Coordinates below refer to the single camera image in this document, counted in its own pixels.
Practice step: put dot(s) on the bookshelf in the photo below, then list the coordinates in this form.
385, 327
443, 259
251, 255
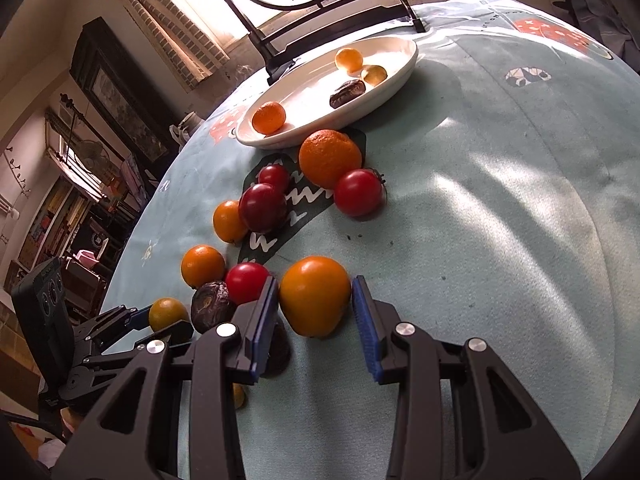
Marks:
50, 220

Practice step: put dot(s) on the large yellow citrus fruit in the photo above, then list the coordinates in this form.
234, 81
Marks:
315, 295

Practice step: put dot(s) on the mandarin orange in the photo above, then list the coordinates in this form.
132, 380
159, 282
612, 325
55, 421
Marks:
268, 117

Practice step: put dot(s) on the white kettle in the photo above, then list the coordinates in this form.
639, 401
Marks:
185, 127

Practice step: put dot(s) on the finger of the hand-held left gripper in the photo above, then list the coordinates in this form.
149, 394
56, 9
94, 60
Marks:
139, 316
172, 334

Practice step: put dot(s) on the plaid curtain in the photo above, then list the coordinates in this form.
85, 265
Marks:
170, 25

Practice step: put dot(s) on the small red cherry tomato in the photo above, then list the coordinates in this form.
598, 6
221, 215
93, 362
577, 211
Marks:
273, 177

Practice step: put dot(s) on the yellow-green kumquat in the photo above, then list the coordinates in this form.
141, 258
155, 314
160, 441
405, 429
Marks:
374, 75

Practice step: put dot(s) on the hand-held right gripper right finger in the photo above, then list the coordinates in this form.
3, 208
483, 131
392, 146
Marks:
365, 330

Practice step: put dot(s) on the white oval plate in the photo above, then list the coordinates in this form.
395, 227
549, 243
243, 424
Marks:
310, 95

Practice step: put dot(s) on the dark cloth pile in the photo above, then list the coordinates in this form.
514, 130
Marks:
600, 20

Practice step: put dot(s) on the green-orange kumquat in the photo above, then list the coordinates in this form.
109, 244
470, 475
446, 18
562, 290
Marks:
168, 312

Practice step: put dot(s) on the orange kumquat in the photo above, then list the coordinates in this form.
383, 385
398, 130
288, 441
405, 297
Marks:
348, 59
227, 221
203, 266

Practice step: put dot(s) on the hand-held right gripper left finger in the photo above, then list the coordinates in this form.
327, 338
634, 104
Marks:
265, 327

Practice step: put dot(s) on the black framed picture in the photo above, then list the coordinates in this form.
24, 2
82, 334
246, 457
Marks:
120, 95

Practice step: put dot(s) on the red tomato with stem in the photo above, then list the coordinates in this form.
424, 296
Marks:
359, 192

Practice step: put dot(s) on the large orange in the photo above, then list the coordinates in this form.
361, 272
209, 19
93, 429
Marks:
330, 158

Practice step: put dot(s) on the dark red plum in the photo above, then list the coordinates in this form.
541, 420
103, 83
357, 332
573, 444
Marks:
263, 207

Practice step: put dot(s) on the standing fan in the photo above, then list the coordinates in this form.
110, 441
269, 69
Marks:
95, 160

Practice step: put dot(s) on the pink box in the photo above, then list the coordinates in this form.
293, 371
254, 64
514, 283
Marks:
87, 258

